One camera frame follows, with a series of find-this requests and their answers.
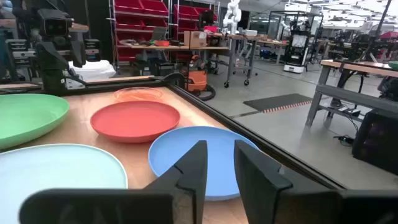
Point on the coral red plastic plate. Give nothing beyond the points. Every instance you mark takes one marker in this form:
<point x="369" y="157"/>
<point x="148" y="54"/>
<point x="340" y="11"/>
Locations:
<point x="135" y="119"/>

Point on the transparent orange plate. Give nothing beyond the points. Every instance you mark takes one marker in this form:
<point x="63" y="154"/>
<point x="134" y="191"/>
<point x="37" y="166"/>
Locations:
<point x="138" y="94"/>

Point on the white-based mobile robot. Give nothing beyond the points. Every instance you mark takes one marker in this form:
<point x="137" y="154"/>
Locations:
<point x="295" y="46"/>

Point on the red bin shelving rack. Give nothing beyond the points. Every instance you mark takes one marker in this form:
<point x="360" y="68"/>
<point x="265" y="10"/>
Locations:
<point x="185" y="12"/>
<point x="140" y="9"/>

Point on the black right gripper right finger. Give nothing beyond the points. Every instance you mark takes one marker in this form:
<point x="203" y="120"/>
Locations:
<point x="264" y="193"/>

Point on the pale blue-grey large plate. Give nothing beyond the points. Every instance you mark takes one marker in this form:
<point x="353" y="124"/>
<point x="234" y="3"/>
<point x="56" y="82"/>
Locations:
<point x="46" y="168"/>

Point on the grey wooden-top workbench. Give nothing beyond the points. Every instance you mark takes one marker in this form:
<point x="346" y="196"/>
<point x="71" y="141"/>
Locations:
<point x="357" y="96"/>

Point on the black power strip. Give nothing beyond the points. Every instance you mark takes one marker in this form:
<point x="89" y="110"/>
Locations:
<point x="345" y="140"/>

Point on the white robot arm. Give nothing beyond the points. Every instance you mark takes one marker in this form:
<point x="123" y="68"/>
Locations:
<point x="232" y="15"/>

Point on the black aluminium table frame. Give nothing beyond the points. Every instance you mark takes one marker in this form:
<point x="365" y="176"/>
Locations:
<point x="109" y="86"/>

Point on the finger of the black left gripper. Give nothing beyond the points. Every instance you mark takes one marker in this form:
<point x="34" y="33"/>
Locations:
<point x="48" y="57"/>
<point x="77" y="51"/>

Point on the long wooden-top bench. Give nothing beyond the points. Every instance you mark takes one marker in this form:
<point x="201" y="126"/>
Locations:
<point x="174" y="47"/>

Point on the grey rolling table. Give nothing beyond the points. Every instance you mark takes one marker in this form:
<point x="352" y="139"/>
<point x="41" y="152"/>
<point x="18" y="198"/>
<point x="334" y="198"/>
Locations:
<point x="231" y="59"/>

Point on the orange shop vacuum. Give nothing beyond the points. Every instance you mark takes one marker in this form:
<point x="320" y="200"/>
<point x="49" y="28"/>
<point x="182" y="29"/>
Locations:
<point x="196" y="81"/>

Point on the blue plastic plate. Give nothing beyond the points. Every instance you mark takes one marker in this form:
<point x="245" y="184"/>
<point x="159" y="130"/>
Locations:
<point x="168" y="149"/>

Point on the cardboard box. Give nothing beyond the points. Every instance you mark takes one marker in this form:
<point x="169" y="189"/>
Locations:
<point x="196" y="39"/>

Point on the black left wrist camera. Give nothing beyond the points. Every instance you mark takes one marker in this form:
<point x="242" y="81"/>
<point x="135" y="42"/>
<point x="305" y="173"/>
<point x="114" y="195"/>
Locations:
<point x="56" y="25"/>

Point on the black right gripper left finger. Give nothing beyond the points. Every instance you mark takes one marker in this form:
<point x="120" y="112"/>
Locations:
<point x="109" y="208"/>

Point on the green plastic plate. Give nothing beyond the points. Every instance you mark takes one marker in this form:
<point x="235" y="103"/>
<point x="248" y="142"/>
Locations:
<point x="28" y="118"/>

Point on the white plastic container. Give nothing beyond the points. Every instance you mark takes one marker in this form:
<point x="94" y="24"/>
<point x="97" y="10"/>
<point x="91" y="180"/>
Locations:
<point x="93" y="70"/>

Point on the black hazard-edged floor mat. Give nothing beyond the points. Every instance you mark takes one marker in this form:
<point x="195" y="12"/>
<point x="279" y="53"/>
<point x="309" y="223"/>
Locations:
<point x="276" y="102"/>

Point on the green bowl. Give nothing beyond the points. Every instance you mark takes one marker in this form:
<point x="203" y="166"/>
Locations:
<point x="394" y="65"/>

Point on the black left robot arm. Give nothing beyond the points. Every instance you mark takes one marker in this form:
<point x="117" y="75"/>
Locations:
<point x="54" y="84"/>

